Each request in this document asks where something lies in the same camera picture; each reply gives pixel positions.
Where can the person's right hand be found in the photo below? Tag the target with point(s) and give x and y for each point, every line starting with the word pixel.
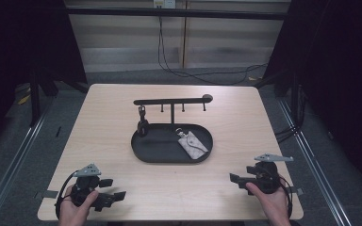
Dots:
pixel 273 207

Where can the person's left hand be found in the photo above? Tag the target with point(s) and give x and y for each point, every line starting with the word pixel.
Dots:
pixel 75 213

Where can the metal floor rail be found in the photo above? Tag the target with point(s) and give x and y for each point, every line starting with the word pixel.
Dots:
pixel 314 163
pixel 15 157

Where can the black key rack with tray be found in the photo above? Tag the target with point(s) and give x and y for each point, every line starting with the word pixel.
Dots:
pixel 160 147

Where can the black car key fob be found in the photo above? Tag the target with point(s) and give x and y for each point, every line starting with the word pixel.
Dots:
pixel 142 124

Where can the grey tape strip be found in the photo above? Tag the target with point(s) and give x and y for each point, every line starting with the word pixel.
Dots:
pixel 298 190
pixel 45 194

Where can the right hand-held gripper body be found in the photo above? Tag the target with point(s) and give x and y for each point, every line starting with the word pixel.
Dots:
pixel 265 177

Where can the yellow tape piece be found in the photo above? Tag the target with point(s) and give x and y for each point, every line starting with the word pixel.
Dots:
pixel 23 100

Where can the beige key pouch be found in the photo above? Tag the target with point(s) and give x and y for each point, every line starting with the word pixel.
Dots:
pixel 192 145

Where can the black horizontal bar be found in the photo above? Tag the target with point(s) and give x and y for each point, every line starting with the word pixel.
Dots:
pixel 176 13

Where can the dark curtain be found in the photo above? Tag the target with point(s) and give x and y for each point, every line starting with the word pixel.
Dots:
pixel 19 47
pixel 342 78

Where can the black metal stand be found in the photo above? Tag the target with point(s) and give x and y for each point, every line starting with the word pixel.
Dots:
pixel 34 100

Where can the white power outlet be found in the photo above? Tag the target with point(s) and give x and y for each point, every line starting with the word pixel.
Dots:
pixel 164 3

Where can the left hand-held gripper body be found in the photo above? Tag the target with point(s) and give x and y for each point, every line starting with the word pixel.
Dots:
pixel 86 191

